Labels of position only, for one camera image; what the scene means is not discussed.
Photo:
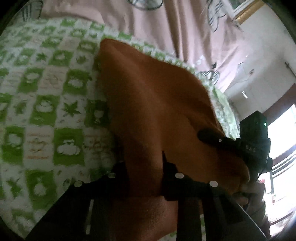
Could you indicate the rust orange small garment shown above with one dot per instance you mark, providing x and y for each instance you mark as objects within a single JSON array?
[{"x": 156, "y": 111}]

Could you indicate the green white checkered blanket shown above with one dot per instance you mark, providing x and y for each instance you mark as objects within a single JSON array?
[{"x": 54, "y": 115}]

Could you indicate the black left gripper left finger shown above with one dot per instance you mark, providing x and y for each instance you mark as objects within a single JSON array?
[{"x": 107, "y": 195}]

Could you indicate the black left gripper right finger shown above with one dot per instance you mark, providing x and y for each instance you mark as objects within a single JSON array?
[{"x": 179, "y": 188}]

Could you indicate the person's right hand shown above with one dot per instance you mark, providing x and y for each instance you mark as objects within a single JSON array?
[{"x": 251, "y": 194}]

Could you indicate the gold picture frame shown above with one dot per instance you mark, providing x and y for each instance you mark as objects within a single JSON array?
[{"x": 246, "y": 10}]

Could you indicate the white window with bars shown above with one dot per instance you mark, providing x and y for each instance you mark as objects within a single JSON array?
[{"x": 279, "y": 183}]

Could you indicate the pink heart pattern quilt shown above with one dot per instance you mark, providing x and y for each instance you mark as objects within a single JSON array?
[{"x": 200, "y": 33}]

